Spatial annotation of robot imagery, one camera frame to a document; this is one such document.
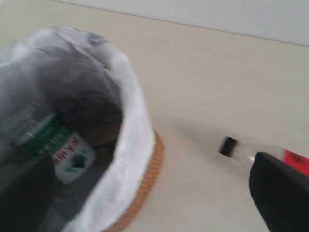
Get clear bottle red label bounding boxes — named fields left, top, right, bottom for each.
left=218, top=137, right=309, bottom=176

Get white plastic bin liner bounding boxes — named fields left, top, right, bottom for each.
left=0, top=27, right=155, bottom=232

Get brown woven wicker basket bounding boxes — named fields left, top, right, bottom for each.
left=105, top=130, right=165, bottom=232

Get clear bottle green cap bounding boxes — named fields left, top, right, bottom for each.
left=0, top=96, right=96, bottom=184

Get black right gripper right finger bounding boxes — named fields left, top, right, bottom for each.
left=249, top=152, right=309, bottom=232

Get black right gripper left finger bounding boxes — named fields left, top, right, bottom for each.
left=0, top=156, right=55, bottom=232

